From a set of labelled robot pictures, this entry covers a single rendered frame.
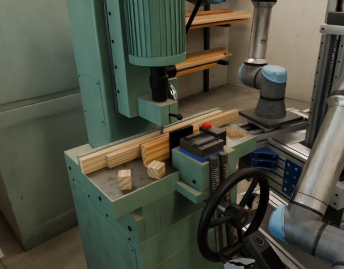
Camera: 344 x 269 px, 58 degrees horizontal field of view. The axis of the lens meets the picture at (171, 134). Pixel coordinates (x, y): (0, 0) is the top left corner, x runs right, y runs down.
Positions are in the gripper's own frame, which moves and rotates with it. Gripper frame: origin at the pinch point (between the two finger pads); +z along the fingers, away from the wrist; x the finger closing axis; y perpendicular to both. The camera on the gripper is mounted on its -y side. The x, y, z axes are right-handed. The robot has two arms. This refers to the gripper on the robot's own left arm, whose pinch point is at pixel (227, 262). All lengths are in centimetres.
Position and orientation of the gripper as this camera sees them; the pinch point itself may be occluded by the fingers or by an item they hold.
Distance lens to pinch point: 88.2
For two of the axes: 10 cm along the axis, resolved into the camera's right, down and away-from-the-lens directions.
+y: 3.4, 9.4, 0.0
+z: -5.2, 1.8, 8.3
